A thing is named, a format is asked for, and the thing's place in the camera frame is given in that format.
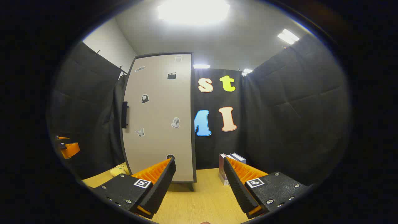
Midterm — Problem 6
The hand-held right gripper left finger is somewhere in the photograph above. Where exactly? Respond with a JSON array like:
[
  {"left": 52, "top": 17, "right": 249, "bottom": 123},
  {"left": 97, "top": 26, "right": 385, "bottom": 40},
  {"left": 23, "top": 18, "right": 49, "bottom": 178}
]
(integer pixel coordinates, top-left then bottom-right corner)
[{"left": 89, "top": 157, "right": 177, "bottom": 220}]

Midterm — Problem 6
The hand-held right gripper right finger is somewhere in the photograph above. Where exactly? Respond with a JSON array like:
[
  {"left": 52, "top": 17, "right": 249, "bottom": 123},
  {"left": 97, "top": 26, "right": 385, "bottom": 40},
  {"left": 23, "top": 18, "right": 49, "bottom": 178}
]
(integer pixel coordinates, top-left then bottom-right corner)
[{"left": 223, "top": 156, "right": 311, "bottom": 220}]

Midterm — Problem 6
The beige cabinet door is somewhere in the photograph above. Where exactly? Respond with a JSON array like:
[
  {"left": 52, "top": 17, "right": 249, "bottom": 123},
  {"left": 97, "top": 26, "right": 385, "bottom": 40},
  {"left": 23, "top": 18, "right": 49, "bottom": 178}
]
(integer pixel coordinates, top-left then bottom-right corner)
[{"left": 121, "top": 54, "right": 193, "bottom": 183}]

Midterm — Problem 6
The black door handle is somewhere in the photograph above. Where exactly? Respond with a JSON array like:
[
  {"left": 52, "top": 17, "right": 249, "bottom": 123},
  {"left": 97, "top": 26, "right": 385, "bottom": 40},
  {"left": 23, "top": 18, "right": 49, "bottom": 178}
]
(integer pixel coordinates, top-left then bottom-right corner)
[{"left": 121, "top": 101, "right": 129, "bottom": 129}]

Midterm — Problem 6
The purple cover book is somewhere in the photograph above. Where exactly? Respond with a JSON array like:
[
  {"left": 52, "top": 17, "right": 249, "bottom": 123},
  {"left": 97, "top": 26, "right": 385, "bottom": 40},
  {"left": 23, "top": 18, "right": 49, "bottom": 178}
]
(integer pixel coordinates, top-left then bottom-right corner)
[{"left": 219, "top": 153, "right": 231, "bottom": 186}]

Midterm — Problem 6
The white blue book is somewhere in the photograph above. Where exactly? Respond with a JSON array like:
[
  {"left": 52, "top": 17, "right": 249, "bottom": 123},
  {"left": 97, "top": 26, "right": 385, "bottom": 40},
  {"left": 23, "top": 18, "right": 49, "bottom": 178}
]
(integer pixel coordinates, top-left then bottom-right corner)
[{"left": 229, "top": 152, "right": 247, "bottom": 165}]

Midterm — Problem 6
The cream fluffy toy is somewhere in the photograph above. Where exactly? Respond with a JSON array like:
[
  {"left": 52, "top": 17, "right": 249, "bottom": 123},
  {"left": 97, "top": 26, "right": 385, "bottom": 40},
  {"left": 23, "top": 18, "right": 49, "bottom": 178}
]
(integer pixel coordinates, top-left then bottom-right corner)
[{"left": 110, "top": 164, "right": 130, "bottom": 177}]

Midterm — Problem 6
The black backdrop cloth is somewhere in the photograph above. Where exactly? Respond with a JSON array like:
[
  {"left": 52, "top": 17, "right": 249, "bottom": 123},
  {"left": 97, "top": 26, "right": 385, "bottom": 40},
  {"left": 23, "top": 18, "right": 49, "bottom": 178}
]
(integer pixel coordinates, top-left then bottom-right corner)
[{"left": 47, "top": 33, "right": 352, "bottom": 187}]

